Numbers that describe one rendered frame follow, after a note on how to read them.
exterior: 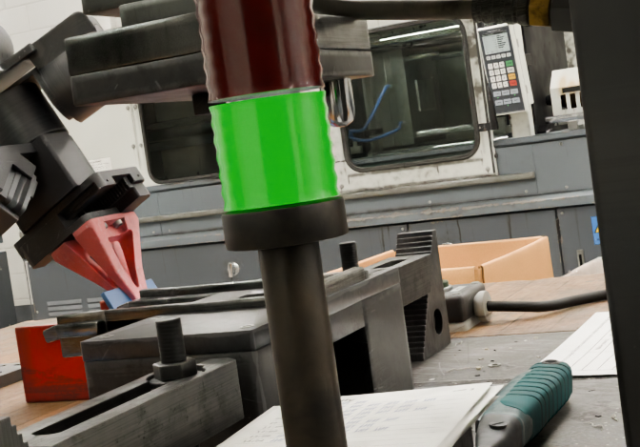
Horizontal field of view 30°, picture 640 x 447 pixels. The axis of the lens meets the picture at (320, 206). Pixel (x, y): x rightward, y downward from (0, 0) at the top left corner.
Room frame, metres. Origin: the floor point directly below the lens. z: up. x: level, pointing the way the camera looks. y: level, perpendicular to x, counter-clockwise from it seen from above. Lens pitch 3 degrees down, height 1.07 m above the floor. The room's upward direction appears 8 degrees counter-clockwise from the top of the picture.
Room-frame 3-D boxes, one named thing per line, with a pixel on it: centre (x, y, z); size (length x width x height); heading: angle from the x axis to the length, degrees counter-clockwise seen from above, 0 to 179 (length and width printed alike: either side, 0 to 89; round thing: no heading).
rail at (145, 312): (0.66, 0.07, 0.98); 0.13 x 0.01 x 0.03; 65
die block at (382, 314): (0.67, 0.04, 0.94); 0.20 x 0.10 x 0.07; 155
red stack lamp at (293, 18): (0.38, 0.01, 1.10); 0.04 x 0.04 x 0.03
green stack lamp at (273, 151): (0.38, 0.01, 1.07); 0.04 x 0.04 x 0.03
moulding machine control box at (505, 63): (5.17, -0.89, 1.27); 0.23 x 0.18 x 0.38; 152
